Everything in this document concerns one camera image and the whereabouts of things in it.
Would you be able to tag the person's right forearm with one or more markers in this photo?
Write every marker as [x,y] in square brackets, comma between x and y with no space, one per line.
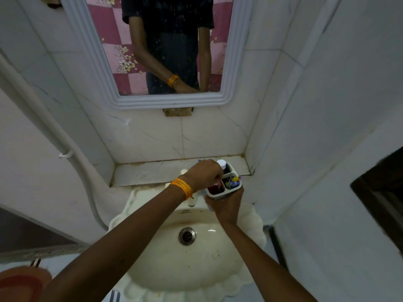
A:
[261,264]

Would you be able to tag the grey door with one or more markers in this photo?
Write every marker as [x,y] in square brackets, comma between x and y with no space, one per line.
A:
[34,235]

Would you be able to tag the person's right thumb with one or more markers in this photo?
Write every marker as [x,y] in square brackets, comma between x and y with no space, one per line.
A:
[210,204]

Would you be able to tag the black pipe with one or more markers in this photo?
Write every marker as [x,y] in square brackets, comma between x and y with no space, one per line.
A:
[277,248]

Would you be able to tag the orange plastic stool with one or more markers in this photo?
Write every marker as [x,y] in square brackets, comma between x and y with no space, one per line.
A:
[22,284]

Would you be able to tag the white toothbrush holder caddy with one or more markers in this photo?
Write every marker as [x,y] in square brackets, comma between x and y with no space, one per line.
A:
[233,185]

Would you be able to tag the person's left forearm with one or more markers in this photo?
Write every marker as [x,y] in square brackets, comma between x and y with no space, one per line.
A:
[126,239]

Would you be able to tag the dark wooden window frame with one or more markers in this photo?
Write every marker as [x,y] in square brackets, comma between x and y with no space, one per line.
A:
[377,198]

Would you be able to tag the metal sink drain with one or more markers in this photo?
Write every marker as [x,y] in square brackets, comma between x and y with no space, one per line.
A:
[187,236]

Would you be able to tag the person's left fingers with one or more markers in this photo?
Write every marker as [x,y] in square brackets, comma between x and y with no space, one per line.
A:
[217,179]

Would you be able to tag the white sink tap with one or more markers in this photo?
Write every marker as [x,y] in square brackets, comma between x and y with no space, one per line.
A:
[192,202]

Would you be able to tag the white framed wall mirror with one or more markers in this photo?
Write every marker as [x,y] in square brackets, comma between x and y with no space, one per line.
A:
[157,43]

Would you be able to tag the orange wristband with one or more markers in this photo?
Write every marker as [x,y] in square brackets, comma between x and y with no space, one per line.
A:
[182,187]

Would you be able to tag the dark bottle with white cap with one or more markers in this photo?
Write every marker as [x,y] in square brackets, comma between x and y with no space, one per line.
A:
[222,166]

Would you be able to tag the white wall pipe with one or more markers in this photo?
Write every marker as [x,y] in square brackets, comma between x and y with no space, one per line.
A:
[47,128]

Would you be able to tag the cream scalloped sink basin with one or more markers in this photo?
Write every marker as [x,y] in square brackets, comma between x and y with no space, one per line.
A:
[195,261]

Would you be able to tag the white pipe clip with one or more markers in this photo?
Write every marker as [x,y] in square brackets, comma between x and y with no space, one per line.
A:
[65,154]

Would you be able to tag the person's right hand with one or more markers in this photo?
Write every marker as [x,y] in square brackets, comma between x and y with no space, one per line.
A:
[226,207]

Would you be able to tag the colourful toothbrushes bunch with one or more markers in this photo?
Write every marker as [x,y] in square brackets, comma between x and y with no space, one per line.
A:
[232,182]

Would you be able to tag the person's left hand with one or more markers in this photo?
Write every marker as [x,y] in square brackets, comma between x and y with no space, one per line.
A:
[203,174]

